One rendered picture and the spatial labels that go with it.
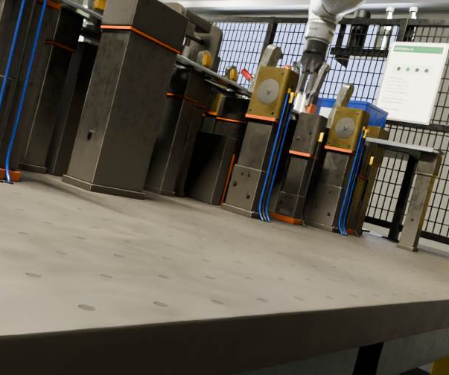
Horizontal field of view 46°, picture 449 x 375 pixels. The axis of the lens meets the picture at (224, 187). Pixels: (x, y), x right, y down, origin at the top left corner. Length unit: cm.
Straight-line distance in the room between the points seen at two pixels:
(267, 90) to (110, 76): 44
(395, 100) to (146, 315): 194
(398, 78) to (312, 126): 85
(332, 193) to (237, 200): 36
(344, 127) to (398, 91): 70
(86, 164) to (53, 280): 59
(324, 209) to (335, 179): 9
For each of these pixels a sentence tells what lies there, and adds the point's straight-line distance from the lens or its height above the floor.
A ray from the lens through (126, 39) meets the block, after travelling 88.
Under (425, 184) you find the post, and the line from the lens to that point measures 162.
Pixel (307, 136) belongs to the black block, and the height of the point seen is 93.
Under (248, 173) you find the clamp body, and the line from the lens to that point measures 120.
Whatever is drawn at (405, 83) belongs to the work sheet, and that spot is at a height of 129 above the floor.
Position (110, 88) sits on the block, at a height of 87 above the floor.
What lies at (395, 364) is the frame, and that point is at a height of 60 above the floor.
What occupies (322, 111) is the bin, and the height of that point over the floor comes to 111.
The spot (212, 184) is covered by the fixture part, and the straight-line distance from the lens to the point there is 130.
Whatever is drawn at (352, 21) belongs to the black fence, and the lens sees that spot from 236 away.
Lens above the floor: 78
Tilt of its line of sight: 1 degrees down
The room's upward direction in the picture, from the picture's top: 14 degrees clockwise
